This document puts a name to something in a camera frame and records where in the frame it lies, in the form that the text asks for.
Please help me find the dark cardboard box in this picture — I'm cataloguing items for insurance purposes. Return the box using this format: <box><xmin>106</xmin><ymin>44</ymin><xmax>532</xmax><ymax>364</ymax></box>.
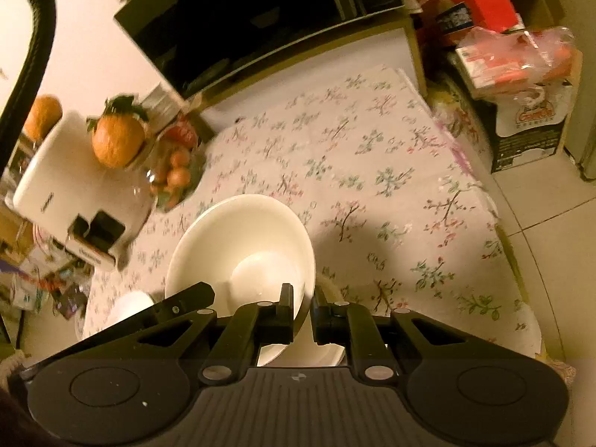
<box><xmin>489</xmin><ymin>79</ymin><xmax>574</xmax><ymax>175</ymax></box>

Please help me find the black microwave oven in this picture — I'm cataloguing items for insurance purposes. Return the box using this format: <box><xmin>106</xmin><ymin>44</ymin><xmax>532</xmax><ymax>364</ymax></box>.
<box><xmin>114</xmin><ymin>0</ymin><xmax>407</xmax><ymax>102</ymax></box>

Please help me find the large orange citrus fruit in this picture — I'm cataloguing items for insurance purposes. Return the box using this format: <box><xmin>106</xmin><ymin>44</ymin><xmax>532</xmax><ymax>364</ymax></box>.
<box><xmin>22</xmin><ymin>95</ymin><xmax>63</xmax><ymax>141</ymax></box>

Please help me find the floral tablecloth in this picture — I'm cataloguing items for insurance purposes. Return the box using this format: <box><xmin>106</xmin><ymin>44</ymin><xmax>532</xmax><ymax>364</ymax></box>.
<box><xmin>81</xmin><ymin>65</ymin><xmax>543</xmax><ymax>364</ymax></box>

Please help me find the cream bowl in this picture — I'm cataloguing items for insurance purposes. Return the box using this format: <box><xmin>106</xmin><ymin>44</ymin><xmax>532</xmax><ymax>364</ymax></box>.
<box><xmin>165</xmin><ymin>194</ymin><xmax>317</xmax><ymax>368</ymax></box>
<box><xmin>258</xmin><ymin>339</ymin><xmax>348</xmax><ymax>368</ymax></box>

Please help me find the white air fryer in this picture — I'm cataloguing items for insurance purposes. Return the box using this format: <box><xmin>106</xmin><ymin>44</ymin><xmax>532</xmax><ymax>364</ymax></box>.
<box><xmin>12</xmin><ymin>109</ymin><xmax>156</xmax><ymax>272</ymax></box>

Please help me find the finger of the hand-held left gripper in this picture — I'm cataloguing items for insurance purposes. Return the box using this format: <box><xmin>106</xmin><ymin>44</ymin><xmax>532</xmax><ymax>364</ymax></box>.
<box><xmin>79</xmin><ymin>282</ymin><xmax>216</xmax><ymax>350</ymax></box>

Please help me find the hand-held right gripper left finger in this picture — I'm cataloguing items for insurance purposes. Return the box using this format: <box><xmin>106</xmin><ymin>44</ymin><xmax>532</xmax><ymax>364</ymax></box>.
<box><xmin>139</xmin><ymin>283</ymin><xmax>295</xmax><ymax>385</ymax></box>

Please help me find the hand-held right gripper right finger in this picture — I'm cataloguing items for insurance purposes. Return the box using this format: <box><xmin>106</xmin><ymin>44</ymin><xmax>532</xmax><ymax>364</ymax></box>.
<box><xmin>310</xmin><ymin>289</ymin><xmax>467</xmax><ymax>383</ymax></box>

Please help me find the black curved tube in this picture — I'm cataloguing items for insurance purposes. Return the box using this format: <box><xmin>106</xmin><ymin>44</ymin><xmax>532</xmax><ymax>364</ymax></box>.
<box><xmin>0</xmin><ymin>0</ymin><xmax>59</xmax><ymax>187</ymax></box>

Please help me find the glass jar of kumquats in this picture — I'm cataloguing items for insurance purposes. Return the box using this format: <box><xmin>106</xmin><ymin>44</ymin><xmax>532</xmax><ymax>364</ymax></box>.
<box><xmin>148</xmin><ymin>118</ymin><xmax>209</xmax><ymax>213</ymax></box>

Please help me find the red gift carton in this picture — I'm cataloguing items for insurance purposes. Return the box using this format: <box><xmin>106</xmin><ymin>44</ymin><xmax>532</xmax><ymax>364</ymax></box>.
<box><xmin>419</xmin><ymin>0</ymin><xmax>521</xmax><ymax>48</ymax></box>

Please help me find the clear plastic bag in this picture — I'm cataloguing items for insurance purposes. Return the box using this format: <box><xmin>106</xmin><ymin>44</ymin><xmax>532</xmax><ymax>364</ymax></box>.
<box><xmin>454</xmin><ymin>25</ymin><xmax>584</xmax><ymax>101</ymax></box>

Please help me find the leafy orange citrus fruit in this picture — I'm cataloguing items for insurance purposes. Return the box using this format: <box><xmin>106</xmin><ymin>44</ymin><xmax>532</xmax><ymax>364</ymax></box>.
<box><xmin>86</xmin><ymin>95</ymin><xmax>150</xmax><ymax>169</ymax></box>

